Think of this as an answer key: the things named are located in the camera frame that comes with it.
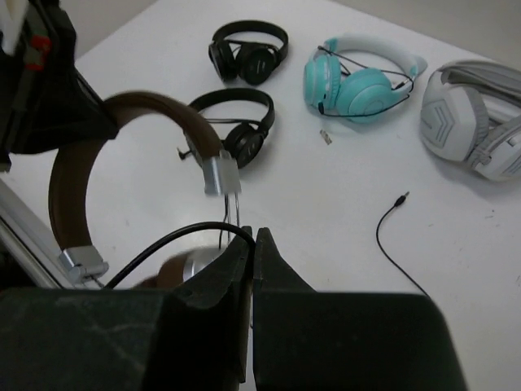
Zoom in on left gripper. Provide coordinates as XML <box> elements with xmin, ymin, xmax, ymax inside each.
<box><xmin>1</xmin><ymin>1</ymin><xmax>117</xmax><ymax>172</ymax></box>

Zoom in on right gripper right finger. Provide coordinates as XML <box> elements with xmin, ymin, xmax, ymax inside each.
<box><xmin>253</xmin><ymin>228</ymin><xmax>467</xmax><ymax>390</ymax></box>

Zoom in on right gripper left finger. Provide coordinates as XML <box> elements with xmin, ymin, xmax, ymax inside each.
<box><xmin>1</xmin><ymin>239</ymin><xmax>252</xmax><ymax>390</ymax></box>

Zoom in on black headphone cable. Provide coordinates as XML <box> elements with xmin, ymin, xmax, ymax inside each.
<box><xmin>103</xmin><ymin>191</ymin><xmax>432</xmax><ymax>298</ymax></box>

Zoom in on black headphones near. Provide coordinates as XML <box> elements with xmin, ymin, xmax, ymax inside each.
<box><xmin>189</xmin><ymin>88</ymin><xmax>275</xmax><ymax>169</ymax></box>

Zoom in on black headphones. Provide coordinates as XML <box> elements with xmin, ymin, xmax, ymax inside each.
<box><xmin>208</xmin><ymin>20</ymin><xmax>289</xmax><ymax>86</ymax></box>
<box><xmin>189</xmin><ymin>88</ymin><xmax>275</xmax><ymax>169</ymax></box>

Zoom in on black headphones far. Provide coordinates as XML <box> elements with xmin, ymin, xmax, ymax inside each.
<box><xmin>208</xmin><ymin>20</ymin><xmax>289</xmax><ymax>86</ymax></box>

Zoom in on teal headphones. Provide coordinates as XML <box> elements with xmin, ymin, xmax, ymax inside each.
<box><xmin>303</xmin><ymin>33</ymin><xmax>427</xmax><ymax>124</ymax></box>

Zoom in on small metal clip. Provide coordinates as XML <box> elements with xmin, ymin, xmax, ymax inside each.
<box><xmin>319</xmin><ymin>130</ymin><xmax>332</xmax><ymax>145</ymax></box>

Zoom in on white grey gaming headset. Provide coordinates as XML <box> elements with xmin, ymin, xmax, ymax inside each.
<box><xmin>420</xmin><ymin>60</ymin><xmax>520</xmax><ymax>182</ymax></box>

